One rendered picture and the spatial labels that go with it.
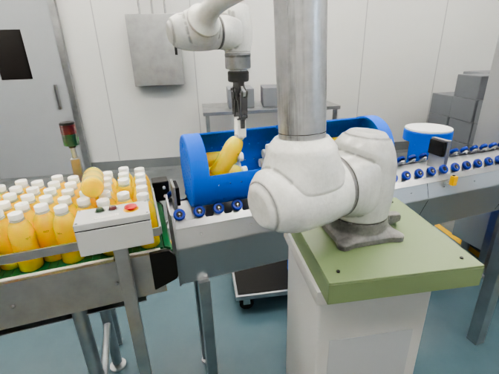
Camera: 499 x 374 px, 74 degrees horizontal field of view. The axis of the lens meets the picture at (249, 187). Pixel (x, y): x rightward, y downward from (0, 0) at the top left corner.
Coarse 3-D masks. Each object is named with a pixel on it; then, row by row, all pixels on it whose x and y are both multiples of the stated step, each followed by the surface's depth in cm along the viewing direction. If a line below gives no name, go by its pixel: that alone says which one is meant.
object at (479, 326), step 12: (492, 252) 163; (492, 264) 164; (492, 276) 165; (492, 288) 166; (480, 300) 173; (492, 300) 169; (480, 312) 175; (492, 312) 174; (480, 324) 176; (468, 336) 184; (480, 336) 178
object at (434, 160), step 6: (432, 138) 171; (438, 138) 168; (432, 144) 169; (438, 144) 166; (444, 144) 163; (450, 144) 164; (432, 150) 170; (438, 150) 167; (444, 150) 165; (432, 156) 172; (438, 156) 169; (444, 156) 166; (432, 162) 173; (438, 162) 170; (444, 162) 167; (438, 168) 170
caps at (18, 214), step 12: (24, 180) 124; (36, 180) 124; (60, 180) 128; (72, 180) 125; (12, 192) 113; (36, 192) 117; (48, 192) 114; (72, 192) 114; (0, 204) 104; (24, 204) 104; (36, 204) 104; (60, 204) 103; (0, 216) 100; (12, 216) 97
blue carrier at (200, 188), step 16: (256, 128) 138; (272, 128) 142; (336, 128) 158; (384, 128) 141; (192, 144) 119; (208, 144) 140; (256, 144) 149; (192, 160) 116; (256, 160) 152; (192, 176) 116; (208, 176) 117; (224, 176) 119; (240, 176) 121; (192, 192) 119; (208, 192) 120; (224, 192) 123; (240, 192) 126
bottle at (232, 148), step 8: (232, 136) 124; (224, 144) 125; (232, 144) 122; (240, 144) 123; (224, 152) 123; (232, 152) 123; (240, 152) 125; (216, 160) 125; (224, 160) 123; (232, 160) 124; (216, 168) 124; (224, 168) 124
